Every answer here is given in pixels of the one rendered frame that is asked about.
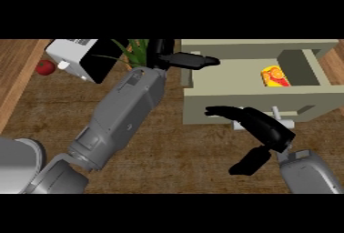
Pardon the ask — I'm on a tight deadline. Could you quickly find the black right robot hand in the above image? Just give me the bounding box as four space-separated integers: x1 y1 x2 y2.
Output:
203 105 297 177

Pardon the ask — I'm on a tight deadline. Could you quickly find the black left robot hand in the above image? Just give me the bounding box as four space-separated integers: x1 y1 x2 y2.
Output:
145 39 222 71

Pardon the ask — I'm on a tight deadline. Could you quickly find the beige drawer front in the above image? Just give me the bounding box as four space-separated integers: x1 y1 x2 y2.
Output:
182 92 344 126

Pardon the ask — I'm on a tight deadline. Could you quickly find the beige open drawer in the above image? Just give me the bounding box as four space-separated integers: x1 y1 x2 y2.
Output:
181 48 344 96

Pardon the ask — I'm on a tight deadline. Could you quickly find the yellow orange cup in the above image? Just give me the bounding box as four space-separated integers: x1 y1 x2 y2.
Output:
262 65 293 87

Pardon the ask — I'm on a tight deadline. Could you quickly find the green potted plant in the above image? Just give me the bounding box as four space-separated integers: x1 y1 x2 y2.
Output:
92 39 151 71

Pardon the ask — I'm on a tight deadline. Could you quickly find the beige cabinet body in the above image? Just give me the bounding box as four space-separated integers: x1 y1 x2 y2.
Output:
181 39 340 60

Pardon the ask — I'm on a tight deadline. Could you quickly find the white black appliance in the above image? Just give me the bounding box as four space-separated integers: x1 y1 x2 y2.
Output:
45 39 130 85

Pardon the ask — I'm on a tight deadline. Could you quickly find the red tomato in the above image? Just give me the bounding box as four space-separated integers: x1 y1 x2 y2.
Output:
36 59 57 76

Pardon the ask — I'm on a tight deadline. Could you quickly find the pale drawer handle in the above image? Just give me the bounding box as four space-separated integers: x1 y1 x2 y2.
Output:
232 106 296 131

